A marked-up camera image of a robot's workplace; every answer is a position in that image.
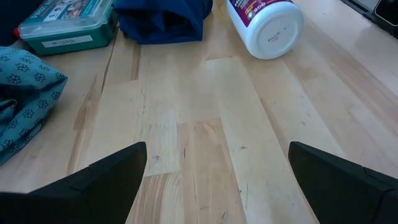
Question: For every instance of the dark blue cloth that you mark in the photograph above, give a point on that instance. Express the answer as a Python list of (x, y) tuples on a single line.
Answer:
[(161, 21)]

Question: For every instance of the black metal table frame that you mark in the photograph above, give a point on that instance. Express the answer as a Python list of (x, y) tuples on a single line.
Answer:
[(388, 28)]

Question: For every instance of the green first aid kit box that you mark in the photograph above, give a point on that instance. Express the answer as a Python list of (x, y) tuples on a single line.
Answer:
[(68, 37)]

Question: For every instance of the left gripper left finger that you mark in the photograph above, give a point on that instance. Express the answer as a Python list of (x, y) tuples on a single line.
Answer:
[(87, 196)]

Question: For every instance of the large white pill bottle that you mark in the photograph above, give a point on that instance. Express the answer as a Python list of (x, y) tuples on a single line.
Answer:
[(273, 31)]

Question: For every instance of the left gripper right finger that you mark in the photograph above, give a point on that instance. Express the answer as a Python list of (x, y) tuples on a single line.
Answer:
[(348, 193)]

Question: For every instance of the teal patterned cloth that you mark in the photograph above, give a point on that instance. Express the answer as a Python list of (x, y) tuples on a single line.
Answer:
[(28, 93)]

